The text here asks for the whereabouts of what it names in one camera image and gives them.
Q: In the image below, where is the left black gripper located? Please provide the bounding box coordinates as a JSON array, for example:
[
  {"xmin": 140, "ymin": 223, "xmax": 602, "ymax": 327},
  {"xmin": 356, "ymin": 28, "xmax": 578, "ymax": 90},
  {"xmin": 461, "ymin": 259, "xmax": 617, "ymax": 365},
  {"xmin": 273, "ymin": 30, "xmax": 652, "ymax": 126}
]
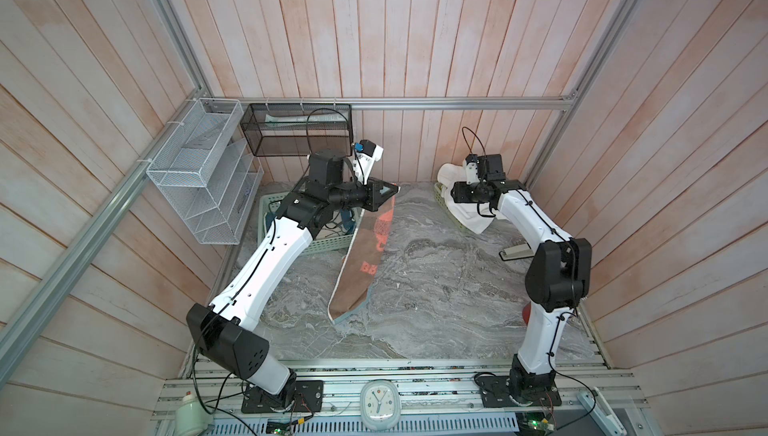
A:
[{"xmin": 328, "ymin": 175, "xmax": 398, "ymax": 212}]

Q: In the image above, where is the plain white towel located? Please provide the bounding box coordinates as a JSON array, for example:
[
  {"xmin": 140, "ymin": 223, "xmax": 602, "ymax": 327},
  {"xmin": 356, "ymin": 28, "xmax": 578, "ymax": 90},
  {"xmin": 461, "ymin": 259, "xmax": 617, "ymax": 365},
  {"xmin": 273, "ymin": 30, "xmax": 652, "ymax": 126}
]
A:
[{"xmin": 436, "ymin": 161, "xmax": 499, "ymax": 236}]

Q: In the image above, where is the light green plastic basket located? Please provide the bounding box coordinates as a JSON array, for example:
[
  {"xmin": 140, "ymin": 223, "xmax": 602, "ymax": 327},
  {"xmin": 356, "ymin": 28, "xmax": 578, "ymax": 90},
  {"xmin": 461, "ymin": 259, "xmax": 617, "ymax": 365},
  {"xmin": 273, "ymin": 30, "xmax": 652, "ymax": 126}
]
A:
[{"xmin": 433, "ymin": 182, "xmax": 473, "ymax": 235}]

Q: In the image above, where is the brown towel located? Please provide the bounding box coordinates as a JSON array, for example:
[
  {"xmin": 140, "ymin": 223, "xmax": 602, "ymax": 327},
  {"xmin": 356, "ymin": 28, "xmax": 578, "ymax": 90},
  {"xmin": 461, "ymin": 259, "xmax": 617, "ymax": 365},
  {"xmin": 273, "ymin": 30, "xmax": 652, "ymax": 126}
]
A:
[{"xmin": 328, "ymin": 196, "xmax": 396, "ymax": 324}]

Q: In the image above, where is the blue Doraemon towel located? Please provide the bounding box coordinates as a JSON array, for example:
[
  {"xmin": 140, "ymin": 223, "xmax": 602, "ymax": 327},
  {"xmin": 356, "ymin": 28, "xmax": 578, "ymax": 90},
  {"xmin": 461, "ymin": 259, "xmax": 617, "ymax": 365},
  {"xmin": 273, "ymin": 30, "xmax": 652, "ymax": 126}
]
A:
[{"xmin": 261, "ymin": 201, "xmax": 356, "ymax": 240}]

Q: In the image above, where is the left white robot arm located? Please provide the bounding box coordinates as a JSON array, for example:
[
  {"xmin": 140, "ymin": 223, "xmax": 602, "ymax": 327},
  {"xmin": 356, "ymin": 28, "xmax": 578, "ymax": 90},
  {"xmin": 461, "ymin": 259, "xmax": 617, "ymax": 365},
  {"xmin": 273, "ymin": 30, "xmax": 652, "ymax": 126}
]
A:
[{"xmin": 186, "ymin": 139, "xmax": 399, "ymax": 395}]

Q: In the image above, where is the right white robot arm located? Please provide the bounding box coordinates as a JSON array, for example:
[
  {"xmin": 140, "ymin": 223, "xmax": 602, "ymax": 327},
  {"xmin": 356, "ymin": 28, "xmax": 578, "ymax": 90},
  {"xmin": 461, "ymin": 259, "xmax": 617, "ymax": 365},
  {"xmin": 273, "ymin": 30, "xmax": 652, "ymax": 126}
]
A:
[{"xmin": 437, "ymin": 154, "xmax": 592, "ymax": 404}]

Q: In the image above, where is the mint green plastic basket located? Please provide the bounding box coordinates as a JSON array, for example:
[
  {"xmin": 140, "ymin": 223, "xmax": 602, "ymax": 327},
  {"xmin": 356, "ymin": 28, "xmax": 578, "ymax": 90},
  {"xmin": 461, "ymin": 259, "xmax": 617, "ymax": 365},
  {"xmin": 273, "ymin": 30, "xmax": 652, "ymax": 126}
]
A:
[{"xmin": 257, "ymin": 192, "xmax": 362, "ymax": 254}]

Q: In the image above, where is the black white stapler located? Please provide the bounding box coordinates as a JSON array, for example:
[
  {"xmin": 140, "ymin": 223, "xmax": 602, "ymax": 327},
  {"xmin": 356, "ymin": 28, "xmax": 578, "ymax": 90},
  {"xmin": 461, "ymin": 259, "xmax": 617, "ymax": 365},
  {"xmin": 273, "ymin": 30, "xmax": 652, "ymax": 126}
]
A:
[{"xmin": 499, "ymin": 243, "xmax": 534, "ymax": 261}]

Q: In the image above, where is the red pen holder cup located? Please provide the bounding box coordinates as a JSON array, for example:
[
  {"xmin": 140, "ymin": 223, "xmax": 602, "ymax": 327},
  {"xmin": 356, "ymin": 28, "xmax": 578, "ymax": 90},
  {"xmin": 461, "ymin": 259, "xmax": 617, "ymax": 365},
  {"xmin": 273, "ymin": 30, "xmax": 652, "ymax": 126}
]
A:
[{"xmin": 522, "ymin": 303, "xmax": 532, "ymax": 326}]

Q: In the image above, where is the white analog clock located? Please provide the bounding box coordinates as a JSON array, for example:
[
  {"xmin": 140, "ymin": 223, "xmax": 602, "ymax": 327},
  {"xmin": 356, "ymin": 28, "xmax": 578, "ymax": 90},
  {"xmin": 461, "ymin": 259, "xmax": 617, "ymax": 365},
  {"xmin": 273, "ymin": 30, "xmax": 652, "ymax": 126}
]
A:
[{"xmin": 360, "ymin": 379, "xmax": 402, "ymax": 431}]

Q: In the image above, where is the green circuit board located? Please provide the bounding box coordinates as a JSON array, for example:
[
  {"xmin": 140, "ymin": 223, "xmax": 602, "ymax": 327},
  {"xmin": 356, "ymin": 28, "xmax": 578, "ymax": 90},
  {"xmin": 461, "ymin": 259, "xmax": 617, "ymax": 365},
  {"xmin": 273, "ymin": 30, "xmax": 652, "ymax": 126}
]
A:
[{"xmin": 517, "ymin": 412, "xmax": 554, "ymax": 436}]

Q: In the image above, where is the white green bottle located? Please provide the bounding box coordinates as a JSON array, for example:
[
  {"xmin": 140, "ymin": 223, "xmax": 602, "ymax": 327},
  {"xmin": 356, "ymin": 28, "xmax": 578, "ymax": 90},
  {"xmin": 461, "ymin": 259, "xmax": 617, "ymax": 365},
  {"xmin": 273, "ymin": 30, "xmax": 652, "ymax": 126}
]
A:
[{"xmin": 174, "ymin": 392, "xmax": 213, "ymax": 436}]

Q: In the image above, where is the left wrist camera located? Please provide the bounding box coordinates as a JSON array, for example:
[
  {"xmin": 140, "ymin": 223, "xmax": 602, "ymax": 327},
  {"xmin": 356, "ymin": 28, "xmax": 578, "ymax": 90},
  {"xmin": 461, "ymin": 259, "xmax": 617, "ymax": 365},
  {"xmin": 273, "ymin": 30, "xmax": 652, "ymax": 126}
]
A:
[{"xmin": 351, "ymin": 139, "xmax": 383, "ymax": 185}]

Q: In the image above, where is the black wire mesh basket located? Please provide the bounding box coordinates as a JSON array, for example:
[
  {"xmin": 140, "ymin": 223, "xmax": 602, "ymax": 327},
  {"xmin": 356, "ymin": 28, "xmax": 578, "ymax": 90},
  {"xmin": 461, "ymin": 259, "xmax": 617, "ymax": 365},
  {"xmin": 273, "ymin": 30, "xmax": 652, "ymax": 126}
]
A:
[{"xmin": 240, "ymin": 104, "xmax": 353, "ymax": 157}]

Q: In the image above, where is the white wire mesh shelf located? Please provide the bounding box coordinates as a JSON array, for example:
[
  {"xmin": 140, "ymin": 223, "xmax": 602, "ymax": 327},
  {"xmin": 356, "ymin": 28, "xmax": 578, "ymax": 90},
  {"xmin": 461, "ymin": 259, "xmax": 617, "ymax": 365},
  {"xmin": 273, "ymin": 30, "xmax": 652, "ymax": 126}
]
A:
[{"xmin": 147, "ymin": 98, "xmax": 264, "ymax": 245}]

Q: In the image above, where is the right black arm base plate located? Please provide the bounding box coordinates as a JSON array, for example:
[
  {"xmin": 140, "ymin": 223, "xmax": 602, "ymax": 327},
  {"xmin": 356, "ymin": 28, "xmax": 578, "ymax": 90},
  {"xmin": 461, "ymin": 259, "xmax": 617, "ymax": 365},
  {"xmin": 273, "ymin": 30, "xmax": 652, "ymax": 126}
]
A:
[{"xmin": 473, "ymin": 372, "xmax": 562, "ymax": 408}]

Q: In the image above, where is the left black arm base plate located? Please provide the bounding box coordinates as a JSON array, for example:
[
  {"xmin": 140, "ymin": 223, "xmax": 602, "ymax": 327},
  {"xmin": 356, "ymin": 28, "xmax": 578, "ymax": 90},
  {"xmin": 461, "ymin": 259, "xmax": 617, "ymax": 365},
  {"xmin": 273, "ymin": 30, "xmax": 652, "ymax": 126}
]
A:
[{"xmin": 241, "ymin": 378, "xmax": 324, "ymax": 414}]

